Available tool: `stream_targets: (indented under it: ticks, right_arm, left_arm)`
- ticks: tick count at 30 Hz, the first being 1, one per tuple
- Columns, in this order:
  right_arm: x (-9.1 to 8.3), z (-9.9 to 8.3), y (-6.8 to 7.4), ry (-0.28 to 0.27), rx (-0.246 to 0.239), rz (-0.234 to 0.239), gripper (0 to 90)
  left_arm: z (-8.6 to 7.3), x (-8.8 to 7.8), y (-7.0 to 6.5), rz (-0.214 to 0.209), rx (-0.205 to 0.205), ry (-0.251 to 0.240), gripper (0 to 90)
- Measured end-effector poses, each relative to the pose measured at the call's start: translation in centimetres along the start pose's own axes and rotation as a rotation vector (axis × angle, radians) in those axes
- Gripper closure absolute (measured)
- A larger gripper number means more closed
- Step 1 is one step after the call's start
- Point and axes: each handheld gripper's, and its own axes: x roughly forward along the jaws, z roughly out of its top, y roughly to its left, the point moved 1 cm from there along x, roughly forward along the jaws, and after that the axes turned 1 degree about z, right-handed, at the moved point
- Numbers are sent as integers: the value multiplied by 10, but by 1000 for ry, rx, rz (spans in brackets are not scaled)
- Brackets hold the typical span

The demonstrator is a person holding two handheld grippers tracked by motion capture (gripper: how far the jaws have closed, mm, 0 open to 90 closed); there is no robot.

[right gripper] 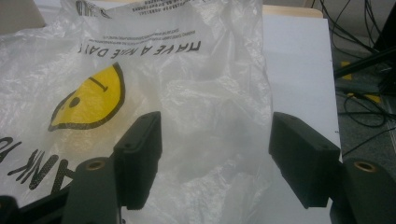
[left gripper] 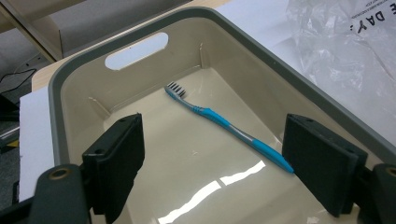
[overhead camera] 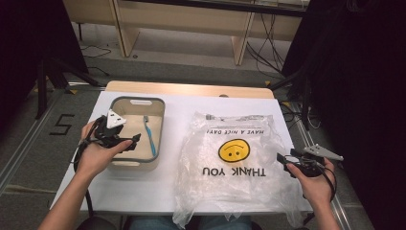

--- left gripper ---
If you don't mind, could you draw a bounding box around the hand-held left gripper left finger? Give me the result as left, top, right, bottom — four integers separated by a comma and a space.
81, 112, 146, 224

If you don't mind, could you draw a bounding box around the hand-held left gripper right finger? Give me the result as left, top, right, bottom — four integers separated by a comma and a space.
281, 113, 369, 218

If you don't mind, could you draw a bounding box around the blue toothbrush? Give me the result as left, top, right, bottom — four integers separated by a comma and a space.
163, 81, 295, 175

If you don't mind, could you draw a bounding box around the black floor cable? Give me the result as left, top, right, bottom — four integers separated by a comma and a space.
0, 68, 37, 94

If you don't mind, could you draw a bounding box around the beige plastic bin grey rim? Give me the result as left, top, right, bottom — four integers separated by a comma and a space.
48, 7, 396, 224

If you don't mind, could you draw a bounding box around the metal floor rail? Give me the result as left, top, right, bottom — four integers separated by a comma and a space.
0, 125, 21, 142

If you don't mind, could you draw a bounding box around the clear printed plastic bag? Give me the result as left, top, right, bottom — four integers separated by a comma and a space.
286, 0, 396, 125

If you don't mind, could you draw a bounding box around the white board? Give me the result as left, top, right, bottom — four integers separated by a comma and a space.
18, 0, 396, 203

